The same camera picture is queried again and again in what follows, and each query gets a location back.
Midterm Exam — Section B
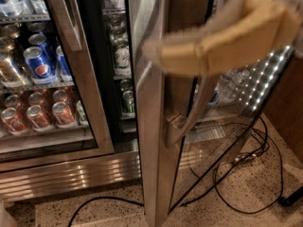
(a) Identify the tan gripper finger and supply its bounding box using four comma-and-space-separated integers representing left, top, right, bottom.
142, 0, 302, 77

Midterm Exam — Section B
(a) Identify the glass fridge door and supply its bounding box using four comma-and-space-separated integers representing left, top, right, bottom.
0, 0, 114, 173
128, 0, 294, 227

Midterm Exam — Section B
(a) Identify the stainless fridge base grille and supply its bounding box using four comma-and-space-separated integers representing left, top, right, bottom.
0, 151, 140, 202

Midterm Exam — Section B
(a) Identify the clear water bottle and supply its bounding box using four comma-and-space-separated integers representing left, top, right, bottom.
217, 69, 250, 104

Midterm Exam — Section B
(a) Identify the white green can left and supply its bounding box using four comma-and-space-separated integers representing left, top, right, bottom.
114, 39, 132, 76

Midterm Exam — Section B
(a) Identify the red coke can right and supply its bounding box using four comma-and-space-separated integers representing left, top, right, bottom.
52, 102, 77, 129

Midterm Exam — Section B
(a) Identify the red coke can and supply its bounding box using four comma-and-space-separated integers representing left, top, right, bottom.
27, 105, 53, 131
52, 102, 77, 129
1, 108, 29, 135

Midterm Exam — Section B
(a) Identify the blue pepsi can front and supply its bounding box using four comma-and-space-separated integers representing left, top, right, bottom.
24, 46, 56, 84

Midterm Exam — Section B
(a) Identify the red coke can middle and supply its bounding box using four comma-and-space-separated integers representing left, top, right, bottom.
27, 105, 53, 131

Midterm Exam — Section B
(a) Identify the gold can front left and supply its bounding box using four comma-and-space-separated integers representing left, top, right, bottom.
0, 51, 30, 88

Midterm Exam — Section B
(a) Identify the red coke can left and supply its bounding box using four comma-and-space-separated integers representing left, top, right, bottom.
1, 108, 29, 135

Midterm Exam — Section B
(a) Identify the black floor cable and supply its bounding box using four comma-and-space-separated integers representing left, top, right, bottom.
67, 116, 303, 227

